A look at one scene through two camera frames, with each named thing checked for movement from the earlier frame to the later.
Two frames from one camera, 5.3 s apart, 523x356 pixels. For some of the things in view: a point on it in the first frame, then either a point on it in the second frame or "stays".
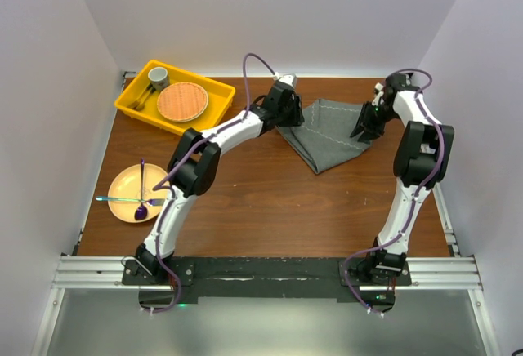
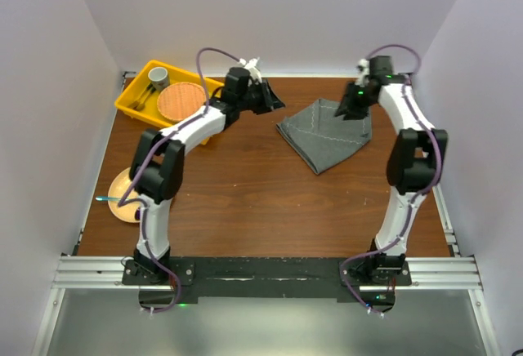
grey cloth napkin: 324,136 stays
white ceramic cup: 159,77 stays
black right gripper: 371,131 -> 347,105
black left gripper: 296,118 -> 270,100
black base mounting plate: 271,276 stays
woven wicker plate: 182,101 stays
